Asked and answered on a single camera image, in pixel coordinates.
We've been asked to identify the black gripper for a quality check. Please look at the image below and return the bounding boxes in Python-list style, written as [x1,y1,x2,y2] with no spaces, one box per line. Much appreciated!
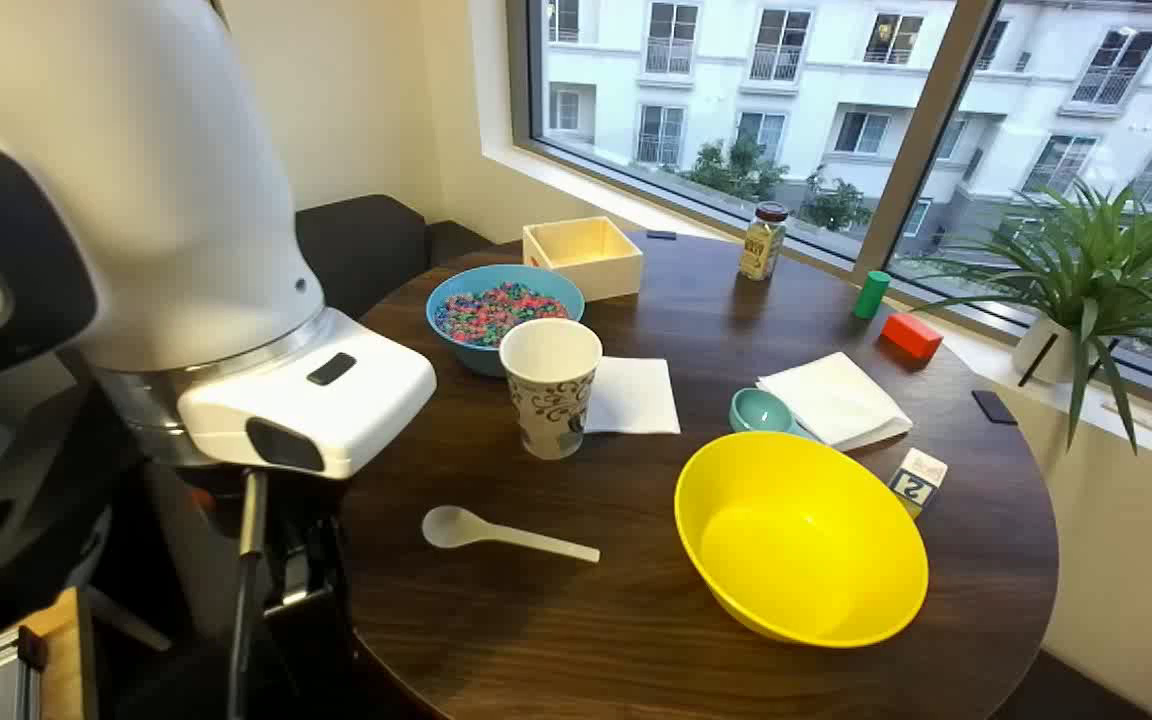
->
[201,463,348,633]

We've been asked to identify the white plastic spoon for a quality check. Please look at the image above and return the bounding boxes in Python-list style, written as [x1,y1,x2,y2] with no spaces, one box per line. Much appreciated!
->
[422,501,603,569]

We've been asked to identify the patterned white paper cup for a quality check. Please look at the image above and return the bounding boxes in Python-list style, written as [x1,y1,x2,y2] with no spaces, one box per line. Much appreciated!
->
[495,318,608,463]

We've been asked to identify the small teal cup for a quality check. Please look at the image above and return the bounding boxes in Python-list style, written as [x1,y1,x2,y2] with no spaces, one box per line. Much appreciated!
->
[723,384,825,445]

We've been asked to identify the blue bowl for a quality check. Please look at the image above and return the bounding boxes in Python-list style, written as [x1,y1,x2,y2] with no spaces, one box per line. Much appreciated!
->
[422,259,592,384]

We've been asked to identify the black upholstered chair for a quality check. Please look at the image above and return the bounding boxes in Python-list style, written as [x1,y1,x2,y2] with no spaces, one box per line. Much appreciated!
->
[294,192,506,326]

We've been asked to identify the colourful beads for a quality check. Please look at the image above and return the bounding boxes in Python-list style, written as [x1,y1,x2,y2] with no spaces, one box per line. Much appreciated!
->
[439,280,577,357]

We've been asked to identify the flat white napkin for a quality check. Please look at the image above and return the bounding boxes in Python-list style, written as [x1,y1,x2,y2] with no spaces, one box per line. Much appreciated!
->
[580,354,684,440]

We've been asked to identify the light wooden box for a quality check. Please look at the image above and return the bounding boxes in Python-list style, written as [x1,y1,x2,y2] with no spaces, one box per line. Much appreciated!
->
[520,213,648,310]

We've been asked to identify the yellow plastic bowl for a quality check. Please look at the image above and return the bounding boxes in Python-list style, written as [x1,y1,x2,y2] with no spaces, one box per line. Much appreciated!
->
[667,430,937,658]

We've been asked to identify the yellow jar with dark lid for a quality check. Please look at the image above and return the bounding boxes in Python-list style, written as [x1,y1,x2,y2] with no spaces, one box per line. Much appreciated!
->
[738,200,795,288]

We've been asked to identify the folded white napkin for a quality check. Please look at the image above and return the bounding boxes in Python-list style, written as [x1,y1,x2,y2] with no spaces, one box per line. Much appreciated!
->
[754,347,916,457]

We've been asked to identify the small white card box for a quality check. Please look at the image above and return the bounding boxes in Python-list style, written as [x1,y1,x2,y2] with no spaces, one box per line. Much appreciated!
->
[890,445,958,525]

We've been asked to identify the green cylinder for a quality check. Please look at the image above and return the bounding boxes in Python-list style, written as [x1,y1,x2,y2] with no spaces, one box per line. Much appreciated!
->
[849,263,897,330]

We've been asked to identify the orange block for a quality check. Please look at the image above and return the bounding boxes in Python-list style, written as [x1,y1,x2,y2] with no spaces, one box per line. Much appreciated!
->
[875,310,947,374]

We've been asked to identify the white plant pot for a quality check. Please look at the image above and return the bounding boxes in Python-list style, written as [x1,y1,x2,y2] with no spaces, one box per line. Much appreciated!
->
[1008,310,1090,393]

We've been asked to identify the green potted plant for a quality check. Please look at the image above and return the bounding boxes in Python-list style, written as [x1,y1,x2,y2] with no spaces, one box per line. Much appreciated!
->
[944,180,1152,457]

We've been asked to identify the window frame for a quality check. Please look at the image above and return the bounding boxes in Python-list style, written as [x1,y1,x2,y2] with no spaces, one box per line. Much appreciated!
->
[506,0,1152,421]

